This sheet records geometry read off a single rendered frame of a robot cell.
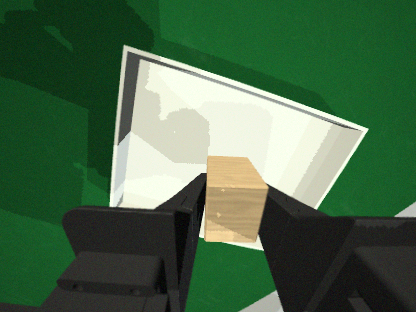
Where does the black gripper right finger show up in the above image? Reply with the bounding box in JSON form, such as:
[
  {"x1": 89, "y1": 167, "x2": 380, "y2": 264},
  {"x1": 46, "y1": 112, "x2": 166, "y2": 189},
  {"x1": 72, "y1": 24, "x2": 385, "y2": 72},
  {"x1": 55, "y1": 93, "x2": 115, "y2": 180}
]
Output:
[{"x1": 258, "y1": 183, "x2": 416, "y2": 312}]

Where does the white tray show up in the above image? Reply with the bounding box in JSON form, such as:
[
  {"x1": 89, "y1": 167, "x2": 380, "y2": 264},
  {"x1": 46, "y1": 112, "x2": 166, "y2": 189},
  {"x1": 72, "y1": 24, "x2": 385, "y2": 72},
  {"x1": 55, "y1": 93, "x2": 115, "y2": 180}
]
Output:
[{"x1": 110, "y1": 45, "x2": 368, "y2": 209}]

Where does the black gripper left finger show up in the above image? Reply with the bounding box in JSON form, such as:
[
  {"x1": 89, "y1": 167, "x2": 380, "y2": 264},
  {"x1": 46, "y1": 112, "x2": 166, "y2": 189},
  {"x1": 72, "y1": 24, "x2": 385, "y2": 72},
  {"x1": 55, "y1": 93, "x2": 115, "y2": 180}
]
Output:
[{"x1": 62, "y1": 173, "x2": 206, "y2": 312}]

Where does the light wooden block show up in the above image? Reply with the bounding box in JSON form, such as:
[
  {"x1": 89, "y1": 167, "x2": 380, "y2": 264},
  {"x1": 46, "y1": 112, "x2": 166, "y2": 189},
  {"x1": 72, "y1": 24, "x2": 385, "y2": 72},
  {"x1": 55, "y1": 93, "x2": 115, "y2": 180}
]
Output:
[{"x1": 204, "y1": 156, "x2": 269, "y2": 243}]

